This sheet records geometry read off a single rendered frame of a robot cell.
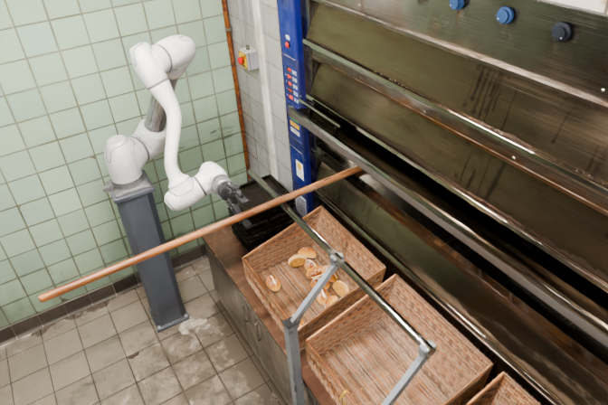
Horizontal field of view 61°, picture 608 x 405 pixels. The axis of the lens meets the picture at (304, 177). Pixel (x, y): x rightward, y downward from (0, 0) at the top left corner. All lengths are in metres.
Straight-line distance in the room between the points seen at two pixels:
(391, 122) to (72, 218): 2.04
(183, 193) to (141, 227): 0.63
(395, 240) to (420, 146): 0.53
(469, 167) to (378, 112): 0.47
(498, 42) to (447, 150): 0.43
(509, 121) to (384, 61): 0.55
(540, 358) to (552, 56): 0.98
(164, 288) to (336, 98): 1.58
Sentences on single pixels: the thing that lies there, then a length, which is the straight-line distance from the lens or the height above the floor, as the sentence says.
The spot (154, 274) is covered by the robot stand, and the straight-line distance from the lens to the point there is 3.08.
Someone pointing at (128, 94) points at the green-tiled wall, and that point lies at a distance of 3.04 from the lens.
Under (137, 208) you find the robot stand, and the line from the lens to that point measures 2.80.
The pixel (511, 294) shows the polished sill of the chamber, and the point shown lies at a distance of 1.86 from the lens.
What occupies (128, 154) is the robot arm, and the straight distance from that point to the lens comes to 2.66.
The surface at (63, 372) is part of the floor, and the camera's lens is 3.42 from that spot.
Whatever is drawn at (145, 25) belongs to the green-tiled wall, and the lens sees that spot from 2.97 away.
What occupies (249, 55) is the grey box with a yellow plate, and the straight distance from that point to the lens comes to 2.83.
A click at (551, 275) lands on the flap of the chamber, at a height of 1.41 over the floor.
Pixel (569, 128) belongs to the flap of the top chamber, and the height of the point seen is 1.81.
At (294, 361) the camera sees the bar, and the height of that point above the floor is 0.75.
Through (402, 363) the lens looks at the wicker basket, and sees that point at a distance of 2.34.
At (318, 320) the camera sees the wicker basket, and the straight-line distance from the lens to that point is 2.30.
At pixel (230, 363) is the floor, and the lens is 3.12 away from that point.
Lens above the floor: 2.48
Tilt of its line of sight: 34 degrees down
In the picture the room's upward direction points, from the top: 4 degrees counter-clockwise
